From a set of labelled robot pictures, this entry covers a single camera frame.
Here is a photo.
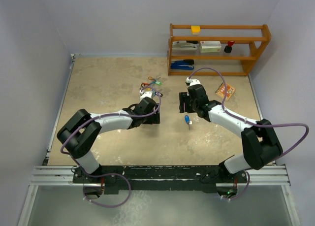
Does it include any aluminium rail frame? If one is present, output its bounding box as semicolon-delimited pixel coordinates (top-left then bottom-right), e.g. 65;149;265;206
18;54;302;226

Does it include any orange spiral notebook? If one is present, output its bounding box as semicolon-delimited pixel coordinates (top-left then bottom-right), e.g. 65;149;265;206
215;83;235;100

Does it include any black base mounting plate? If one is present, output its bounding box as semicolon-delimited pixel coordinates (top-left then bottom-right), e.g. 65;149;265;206
73;165;248;194

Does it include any red and black stamp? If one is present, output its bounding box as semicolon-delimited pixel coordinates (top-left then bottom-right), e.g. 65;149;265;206
224;41;235;54

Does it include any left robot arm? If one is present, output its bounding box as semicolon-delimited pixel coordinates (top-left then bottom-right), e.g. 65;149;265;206
57;97;161;183

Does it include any blue stapler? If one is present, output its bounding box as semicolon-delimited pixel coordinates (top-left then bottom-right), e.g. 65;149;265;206
170;59;194;70

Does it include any wooden shelf rack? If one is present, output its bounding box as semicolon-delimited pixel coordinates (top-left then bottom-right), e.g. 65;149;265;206
167;24;272;76

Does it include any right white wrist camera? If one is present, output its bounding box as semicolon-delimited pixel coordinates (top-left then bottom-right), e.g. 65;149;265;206
186;77;201;86

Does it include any key with blue tag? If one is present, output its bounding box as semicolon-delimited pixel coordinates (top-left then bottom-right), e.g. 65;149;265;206
185;115;192;130

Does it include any white and red box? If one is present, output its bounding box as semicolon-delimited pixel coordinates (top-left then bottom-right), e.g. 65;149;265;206
199;41;221;53

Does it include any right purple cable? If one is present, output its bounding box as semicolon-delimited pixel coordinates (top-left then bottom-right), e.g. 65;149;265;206
189;67;310;201

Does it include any grey stapler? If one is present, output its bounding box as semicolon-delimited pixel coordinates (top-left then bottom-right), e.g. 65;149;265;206
172;40;199;50

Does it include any yellow lidded jar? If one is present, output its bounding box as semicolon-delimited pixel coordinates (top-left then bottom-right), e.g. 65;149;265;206
190;25;201;35

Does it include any purple cable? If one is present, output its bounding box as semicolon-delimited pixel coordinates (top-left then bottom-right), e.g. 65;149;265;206
189;67;310;201
60;86;162;208

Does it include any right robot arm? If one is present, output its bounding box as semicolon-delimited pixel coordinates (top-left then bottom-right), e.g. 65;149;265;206
179;84;283;182

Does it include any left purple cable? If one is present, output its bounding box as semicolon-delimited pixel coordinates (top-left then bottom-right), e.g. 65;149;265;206
60;86;162;208

